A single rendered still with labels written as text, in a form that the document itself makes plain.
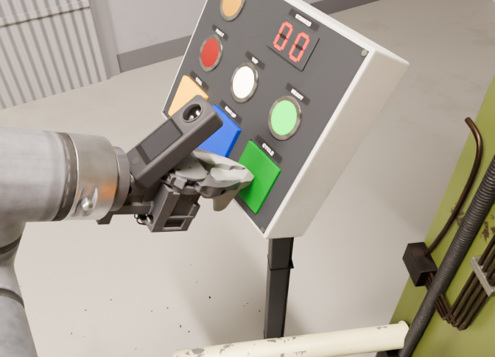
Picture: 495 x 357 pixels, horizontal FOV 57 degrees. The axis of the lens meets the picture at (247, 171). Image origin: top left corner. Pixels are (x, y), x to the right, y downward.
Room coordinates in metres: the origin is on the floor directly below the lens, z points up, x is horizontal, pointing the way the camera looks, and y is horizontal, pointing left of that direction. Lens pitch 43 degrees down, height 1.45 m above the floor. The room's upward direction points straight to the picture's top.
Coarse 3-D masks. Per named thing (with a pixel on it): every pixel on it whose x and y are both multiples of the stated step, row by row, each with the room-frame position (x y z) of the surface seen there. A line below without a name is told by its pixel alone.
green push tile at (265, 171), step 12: (252, 144) 0.49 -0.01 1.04; (252, 156) 0.48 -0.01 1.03; (264, 156) 0.46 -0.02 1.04; (252, 168) 0.46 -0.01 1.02; (264, 168) 0.45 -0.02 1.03; (276, 168) 0.44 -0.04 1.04; (264, 180) 0.44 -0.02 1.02; (240, 192) 0.45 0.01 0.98; (252, 192) 0.44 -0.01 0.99; (264, 192) 0.43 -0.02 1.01; (252, 204) 0.43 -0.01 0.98
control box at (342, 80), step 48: (288, 0) 0.60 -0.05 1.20; (192, 48) 0.69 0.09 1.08; (240, 48) 0.61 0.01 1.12; (288, 48) 0.54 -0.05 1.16; (336, 48) 0.50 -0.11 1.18; (384, 48) 0.53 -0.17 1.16; (288, 96) 0.50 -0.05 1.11; (336, 96) 0.45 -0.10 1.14; (384, 96) 0.48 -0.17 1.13; (240, 144) 0.51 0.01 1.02; (288, 144) 0.45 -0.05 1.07; (336, 144) 0.44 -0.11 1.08; (288, 192) 0.41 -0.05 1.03
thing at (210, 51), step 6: (210, 42) 0.66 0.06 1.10; (216, 42) 0.65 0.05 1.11; (204, 48) 0.67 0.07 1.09; (210, 48) 0.65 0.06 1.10; (216, 48) 0.65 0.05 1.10; (204, 54) 0.66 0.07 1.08; (210, 54) 0.65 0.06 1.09; (216, 54) 0.64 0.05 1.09; (204, 60) 0.65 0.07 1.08; (210, 60) 0.64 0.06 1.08; (210, 66) 0.63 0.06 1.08
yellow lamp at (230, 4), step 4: (224, 0) 0.69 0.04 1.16; (228, 0) 0.68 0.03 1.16; (232, 0) 0.67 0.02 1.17; (236, 0) 0.67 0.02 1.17; (240, 0) 0.66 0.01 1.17; (224, 4) 0.68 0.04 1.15; (228, 4) 0.67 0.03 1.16; (232, 4) 0.67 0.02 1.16; (236, 4) 0.66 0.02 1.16; (224, 8) 0.68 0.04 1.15; (228, 8) 0.67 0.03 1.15; (232, 8) 0.66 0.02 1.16; (236, 8) 0.66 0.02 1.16; (224, 12) 0.67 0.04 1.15; (228, 12) 0.67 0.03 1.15; (232, 12) 0.66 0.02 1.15
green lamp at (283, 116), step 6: (282, 102) 0.50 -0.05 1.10; (288, 102) 0.49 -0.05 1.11; (276, 108) 0.50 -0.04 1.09; (282, 108) 0.49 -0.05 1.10; (288, 108) 0.48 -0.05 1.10; (294, 108) 0.48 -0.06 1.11; (276, 114) 0.49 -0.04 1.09; (282, 114) 0.48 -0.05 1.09; (288, 114) 0.48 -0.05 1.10; (294, 114) 0.47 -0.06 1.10; (276, 120) 0.49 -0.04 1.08; (282, 120) 0.48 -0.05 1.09; (288, 120) 0.47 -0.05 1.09; (294, 120) 0.47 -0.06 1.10; (276, 126) 0.48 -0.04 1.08; (282, 126) 0.47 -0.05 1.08; (288, 126) 0.47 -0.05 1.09; (282, 132) 0.47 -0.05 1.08
